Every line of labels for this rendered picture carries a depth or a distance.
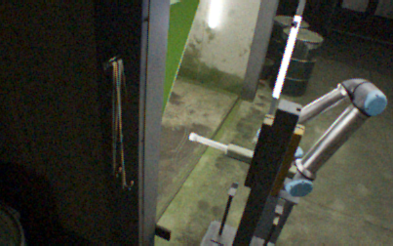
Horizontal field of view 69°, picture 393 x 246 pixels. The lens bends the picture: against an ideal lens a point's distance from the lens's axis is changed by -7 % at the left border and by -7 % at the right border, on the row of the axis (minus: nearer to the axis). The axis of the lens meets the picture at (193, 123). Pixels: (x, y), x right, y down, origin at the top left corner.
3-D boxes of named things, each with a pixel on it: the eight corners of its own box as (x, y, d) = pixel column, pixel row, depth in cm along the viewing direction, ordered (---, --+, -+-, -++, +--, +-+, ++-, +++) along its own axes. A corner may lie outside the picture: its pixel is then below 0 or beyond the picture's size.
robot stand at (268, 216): (278, 228, 242) (304, 173, 206) (270, 259, 219) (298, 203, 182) (243, 215, 251) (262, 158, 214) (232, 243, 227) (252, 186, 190)
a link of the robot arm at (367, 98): (294, 182, 186) (379, 88, 150) (302, 203, 172) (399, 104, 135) (274, 174, 182) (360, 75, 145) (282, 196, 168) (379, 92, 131)
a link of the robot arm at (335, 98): (359, 66, 155) (252, 129, 175) (371, 77, 145) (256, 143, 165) (365, 82, 161) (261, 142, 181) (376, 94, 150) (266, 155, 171)
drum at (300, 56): (267, 77, 484) (281, 24, 433) (301, 84, 480) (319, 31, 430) (269, 95, 436) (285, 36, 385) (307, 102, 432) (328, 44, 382)
